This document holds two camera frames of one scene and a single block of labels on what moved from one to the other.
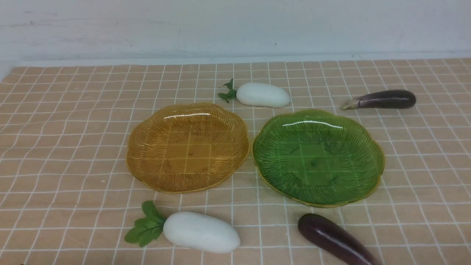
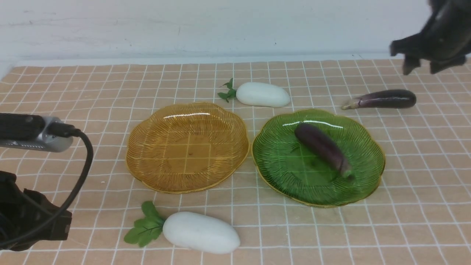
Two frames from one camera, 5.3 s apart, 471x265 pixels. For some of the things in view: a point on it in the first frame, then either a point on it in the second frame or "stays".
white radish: x=190 y=230 stays
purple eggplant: x=399 y=99 stays
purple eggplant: x=319 y=232 → x=322 y=148
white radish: x=257 y=94 stays
